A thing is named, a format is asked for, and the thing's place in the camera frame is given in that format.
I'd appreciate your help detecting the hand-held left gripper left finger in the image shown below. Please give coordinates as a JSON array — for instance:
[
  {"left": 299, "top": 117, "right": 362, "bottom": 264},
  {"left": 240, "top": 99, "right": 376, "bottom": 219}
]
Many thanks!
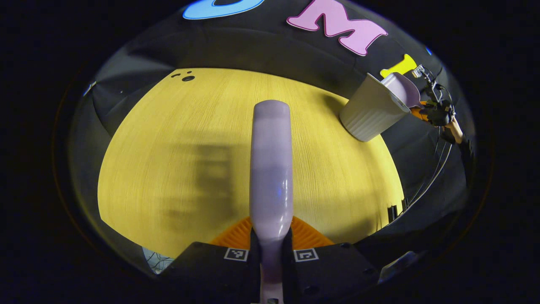
[{"left": 162, "top": 215, "right": 262, "bottom": 303}]

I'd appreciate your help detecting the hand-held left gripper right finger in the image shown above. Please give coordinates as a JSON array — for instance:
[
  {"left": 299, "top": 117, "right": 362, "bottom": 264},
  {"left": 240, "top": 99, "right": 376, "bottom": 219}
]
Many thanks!
[{"left": 283, "top": 215, "right": 379, "bottom": 303}]

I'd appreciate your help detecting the pink dustpan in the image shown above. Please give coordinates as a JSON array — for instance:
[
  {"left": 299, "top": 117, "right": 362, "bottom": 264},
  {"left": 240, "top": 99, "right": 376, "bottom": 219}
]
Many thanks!
[{"left": 381, "top": 72, "right": 421, "bottom": 109}]

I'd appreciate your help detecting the white ribbed garbage bin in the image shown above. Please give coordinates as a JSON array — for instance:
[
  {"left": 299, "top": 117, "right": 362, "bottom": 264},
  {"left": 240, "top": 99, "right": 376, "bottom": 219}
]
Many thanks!
[{"left": 339, "top": 73, "right": 412, "bottom": 142}]

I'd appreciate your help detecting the small pink broom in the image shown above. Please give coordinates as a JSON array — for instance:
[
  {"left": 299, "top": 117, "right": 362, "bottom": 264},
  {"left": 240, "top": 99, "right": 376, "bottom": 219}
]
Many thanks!
[{"left": 249, "top": 100, "right": 294, "bottom": 304}]

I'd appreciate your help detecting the wooden desktop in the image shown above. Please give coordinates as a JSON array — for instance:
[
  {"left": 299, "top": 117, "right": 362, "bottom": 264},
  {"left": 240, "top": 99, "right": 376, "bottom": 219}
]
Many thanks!
[{"left": 97, "top": 68, "right": 405, "bottom": 259}]

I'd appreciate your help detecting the thin black cable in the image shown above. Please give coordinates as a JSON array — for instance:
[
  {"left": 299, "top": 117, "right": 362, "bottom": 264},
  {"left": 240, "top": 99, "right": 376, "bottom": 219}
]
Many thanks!
[{"left": 397, "top": 127, "right": 450, "bottom": 220}]

